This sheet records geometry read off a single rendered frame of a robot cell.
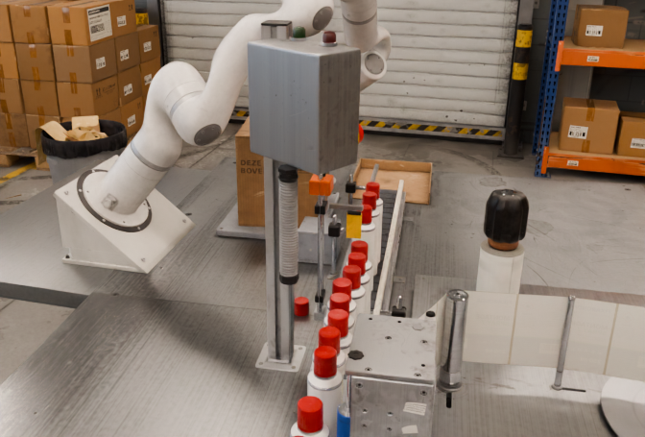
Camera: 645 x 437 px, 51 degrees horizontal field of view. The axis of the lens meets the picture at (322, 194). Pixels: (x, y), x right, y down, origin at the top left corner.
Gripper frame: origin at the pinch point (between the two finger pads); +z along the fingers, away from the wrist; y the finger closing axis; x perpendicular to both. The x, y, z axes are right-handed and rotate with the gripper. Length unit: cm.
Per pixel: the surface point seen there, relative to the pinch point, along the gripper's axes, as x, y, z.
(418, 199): -1.2, 43.6, -4.6
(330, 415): -87, 30, -99
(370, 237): -48, 26, -61
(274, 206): -65, 5, -75
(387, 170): 10.1, 34.6, 20.1
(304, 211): -38.4, 18.9, -16.1
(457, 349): -62, 43, -90
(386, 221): -24.7, 35.6, -24.3
